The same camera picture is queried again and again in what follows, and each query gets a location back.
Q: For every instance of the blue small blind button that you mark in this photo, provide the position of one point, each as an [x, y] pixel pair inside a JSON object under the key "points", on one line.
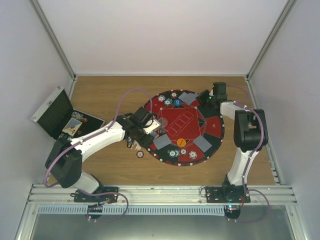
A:
{"points": [[177, 102]]}

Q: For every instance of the orange big blind button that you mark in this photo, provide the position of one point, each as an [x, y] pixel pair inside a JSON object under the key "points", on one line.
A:
{"points": [[181, 142]]}

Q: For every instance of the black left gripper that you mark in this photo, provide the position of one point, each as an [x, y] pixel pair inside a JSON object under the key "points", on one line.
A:
{"points": [[147, 141]]}

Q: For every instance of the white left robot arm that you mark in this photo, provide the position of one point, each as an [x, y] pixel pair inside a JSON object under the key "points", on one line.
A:
{"points": [[64, 165]]}

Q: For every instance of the dealt card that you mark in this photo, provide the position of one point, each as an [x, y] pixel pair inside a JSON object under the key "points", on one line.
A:
{"points": [[203, 144], [162, 141], [188, 98]]}

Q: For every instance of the slotted cable duct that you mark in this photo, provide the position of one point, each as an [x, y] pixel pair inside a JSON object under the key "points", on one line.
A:
{"points": [[152, 210]]}

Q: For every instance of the green 50 chip top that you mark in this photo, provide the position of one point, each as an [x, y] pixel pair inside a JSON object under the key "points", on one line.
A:
{"points": [[168, 101]]}

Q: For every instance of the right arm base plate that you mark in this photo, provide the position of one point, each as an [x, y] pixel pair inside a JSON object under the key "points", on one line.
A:
{"points": [[219, 194]]}

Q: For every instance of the card box in case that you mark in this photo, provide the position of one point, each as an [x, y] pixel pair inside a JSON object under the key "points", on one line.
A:
{"points": [[72, 127]]}

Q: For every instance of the blue 10 chip bottom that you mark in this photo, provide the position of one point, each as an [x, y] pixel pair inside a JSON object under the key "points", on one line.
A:
{"points": [[193, 154]]}

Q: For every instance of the front aluminium rail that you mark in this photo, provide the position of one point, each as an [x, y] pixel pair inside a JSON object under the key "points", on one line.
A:
{"points": [[172, 195]]}

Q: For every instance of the orange 100 chip stack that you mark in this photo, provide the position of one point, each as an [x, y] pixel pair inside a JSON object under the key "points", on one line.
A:
{"points": [[140, 154]]}

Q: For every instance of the round red black poker mat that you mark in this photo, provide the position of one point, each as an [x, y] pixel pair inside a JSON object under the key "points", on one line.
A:
{"points": [[187, 122]]}

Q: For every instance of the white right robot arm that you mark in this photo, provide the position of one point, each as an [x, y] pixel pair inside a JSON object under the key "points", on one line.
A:
{"points": [[250, 134]]}

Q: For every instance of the green 50 chip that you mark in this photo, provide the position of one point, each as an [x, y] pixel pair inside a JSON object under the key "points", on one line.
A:
{"points": [[174, 153], [168, 101]]}

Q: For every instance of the dealt card top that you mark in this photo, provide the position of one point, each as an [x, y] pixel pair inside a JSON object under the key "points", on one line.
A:
{"points": [[188, 98]]}

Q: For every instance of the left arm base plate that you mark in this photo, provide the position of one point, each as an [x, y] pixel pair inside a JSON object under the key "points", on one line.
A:
{"points": [[106, 194]]}

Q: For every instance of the clear round dealer button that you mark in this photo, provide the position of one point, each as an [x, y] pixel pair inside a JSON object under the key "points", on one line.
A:
{"points": [[163, 121]]}

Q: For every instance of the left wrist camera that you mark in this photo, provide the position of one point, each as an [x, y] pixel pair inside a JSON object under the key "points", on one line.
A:
{"points": [[142, 115]]}

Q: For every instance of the green 50 chip bottom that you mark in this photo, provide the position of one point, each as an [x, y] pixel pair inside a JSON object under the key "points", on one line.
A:
{"points": [[174, 153]]}

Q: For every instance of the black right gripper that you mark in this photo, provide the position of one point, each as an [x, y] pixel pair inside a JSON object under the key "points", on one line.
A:
{"points": [[200, 98]]}

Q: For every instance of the aluminium poker case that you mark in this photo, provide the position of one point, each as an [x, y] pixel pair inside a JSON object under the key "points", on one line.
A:
{"points": [[57, 110]]}

